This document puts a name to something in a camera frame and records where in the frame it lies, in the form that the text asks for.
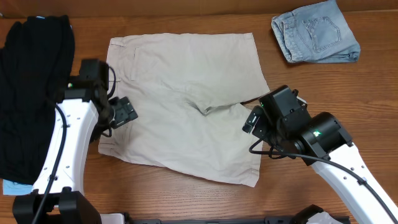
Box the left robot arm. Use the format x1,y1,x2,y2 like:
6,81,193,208
12,59,138,224

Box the light blue garment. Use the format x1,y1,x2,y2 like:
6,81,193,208
2,180,32,196

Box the beige khaki shorts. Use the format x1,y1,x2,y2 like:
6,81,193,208
98,33,269,187

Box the black garment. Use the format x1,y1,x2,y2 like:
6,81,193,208
1,16,75,185

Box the folded light blue jeans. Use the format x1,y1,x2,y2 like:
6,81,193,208
271,1,361,63

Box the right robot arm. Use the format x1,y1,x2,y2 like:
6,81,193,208
242,85,397,223

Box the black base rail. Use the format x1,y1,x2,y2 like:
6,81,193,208
124,215,352,224

